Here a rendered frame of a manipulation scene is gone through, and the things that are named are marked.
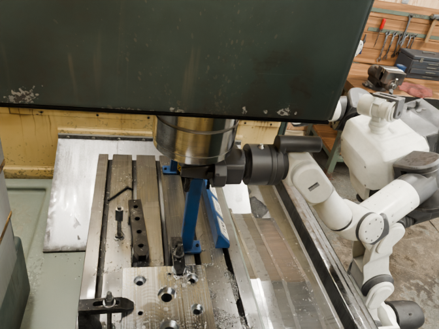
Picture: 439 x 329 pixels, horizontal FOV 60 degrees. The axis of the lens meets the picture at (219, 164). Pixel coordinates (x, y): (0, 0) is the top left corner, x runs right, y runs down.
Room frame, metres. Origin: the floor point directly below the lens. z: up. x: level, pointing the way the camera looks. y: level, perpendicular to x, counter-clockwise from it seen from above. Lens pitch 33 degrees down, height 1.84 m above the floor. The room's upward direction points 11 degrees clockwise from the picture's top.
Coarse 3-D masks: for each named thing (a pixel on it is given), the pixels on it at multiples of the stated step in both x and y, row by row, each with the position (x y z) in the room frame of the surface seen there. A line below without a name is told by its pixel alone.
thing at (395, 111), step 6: (378, 96) 1.11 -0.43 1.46; (384, 96) 1.10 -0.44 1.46; (390, 96) 1.11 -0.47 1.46; (396, 96) 1.10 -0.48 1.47; (396, 102) 1.07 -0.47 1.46; (402, 102) 1.08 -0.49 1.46; (390, 108) 1.07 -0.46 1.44; (396, 108) 1.06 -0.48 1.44; (402, 108) 1.08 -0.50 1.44; (390, 114) 1.06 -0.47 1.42; (396, 114) 1.06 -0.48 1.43; (390, 120) 1.07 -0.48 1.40
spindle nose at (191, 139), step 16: (160, 128) 0.58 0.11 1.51; (176, 128) 0.57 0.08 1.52; (192, 128) 0.56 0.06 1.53; (208, 128) 0.57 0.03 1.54; (224, 128) 0.58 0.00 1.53; (160, 144) 0.58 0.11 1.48; (176, 144) 0.56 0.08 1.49; (192, 144) 0.56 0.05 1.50; (208, 144) 0.57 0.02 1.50; (224, 144) 0.59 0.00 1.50; (176, 160) 0.56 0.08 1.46; (192, 160) 0.56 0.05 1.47; (208, 160) 0.57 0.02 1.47
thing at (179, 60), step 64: (0, 0) 0.44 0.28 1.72; (64, 0) 0.46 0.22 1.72; (128, 0) 0.48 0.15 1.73; (192, 0) 0.51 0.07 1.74; (256, 0) 0.53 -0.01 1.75; (320, 0) 0.55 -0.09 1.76; (0, 64) 0.44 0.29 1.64; (64, 64) 0.46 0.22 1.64; (128, 64) 0.48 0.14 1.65; (192, 64) 0.51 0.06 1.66; (256, 64) 0.53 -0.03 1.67; (320, 64) 0.56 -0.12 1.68
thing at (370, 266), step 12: (396, 228) 1.09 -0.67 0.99; (384, 240) 1.08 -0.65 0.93; (396, 240) 1.10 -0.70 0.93; (360, 252) 1.22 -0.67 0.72; (372, 252) 1.09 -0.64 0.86; (384, 252) 1.09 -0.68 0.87; (360, 264) 1.18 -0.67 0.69; (372, 264) 1.13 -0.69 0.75; (384, 264) 1.15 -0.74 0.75; (360, 276) 1.16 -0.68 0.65; (372, 276) 1.14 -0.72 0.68; (384, 276) 1.15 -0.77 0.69; (360, 288) 1.14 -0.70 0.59
